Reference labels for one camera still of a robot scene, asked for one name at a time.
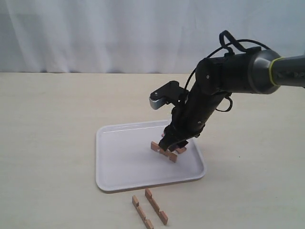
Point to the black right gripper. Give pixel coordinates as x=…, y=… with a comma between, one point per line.
x=174, y=138

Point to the white plastic tray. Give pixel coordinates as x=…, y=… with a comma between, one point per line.
x=124, y=159

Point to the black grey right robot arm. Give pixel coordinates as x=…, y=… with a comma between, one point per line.
x=259, y=72

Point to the white backdrop curtain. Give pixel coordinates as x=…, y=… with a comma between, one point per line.
x=138, y=36

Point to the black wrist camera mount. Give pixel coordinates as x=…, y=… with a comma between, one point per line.
x=169, y=93

